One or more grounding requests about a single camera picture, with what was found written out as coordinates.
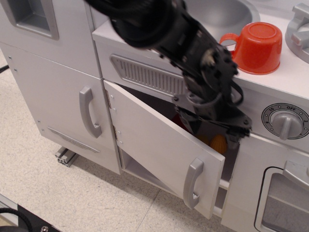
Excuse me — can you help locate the grey stove burner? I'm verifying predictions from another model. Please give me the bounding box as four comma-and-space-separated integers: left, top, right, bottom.
285, 3, 309, 63

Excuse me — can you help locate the orange toy food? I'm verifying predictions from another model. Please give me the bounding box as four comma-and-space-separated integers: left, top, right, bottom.
210, 134, 227, 154

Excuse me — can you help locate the grey oven door handle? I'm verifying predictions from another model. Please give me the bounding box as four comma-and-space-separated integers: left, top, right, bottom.
282, 161, 309, 191

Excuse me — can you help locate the grey timer knob dial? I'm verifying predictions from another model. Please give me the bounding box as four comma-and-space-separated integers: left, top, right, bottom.
261, 103, 309, 140

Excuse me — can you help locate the white toy kitchen body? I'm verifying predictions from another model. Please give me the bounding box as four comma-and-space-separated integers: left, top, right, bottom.
0, 0, 309, 232

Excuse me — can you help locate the orange plastic cup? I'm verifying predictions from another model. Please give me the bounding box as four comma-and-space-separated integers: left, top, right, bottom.
219, 22, 282, 75

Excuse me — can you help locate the grey vent grille panel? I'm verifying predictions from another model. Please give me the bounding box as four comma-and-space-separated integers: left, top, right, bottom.
110, 54, 188, 102

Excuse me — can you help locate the silver fridge nameplate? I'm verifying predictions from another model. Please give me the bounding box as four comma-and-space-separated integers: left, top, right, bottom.
47, 127, 100, 153

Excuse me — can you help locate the white cabinet door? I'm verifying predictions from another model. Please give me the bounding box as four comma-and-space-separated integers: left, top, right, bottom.
104, 80, 225, 218

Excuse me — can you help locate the grey cabinet door handle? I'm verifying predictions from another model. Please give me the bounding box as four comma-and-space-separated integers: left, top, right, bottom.
183, 158, 204, 209

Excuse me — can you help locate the white toy oven door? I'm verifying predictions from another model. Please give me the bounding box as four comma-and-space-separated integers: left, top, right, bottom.
254, 167, 309, 232

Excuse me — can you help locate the grey ice dispenser recess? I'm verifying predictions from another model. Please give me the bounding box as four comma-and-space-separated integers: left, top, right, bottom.
0, 0, 59, 41

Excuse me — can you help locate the aluminium extrusion bar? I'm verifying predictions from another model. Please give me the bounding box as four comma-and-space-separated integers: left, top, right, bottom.
55, 147, 79, 167

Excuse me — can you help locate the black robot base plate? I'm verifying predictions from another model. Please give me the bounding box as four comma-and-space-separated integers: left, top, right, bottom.
0, 206, 64, 232

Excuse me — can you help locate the grey fridge door handle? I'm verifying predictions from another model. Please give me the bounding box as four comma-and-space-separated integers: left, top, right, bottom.
79, 86, 102, 138

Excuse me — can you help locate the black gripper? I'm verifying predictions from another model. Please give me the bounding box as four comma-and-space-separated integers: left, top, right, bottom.
172, 93, 252, 150

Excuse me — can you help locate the white fridge door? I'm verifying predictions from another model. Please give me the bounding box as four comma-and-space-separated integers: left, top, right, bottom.
0, 43, 122, 174

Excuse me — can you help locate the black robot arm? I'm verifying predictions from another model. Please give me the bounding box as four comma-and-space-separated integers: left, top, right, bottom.
89, 0, 252, 149

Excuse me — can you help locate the grey toy sink basin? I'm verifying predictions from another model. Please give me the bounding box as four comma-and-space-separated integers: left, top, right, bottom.
185, 0, 260, 42

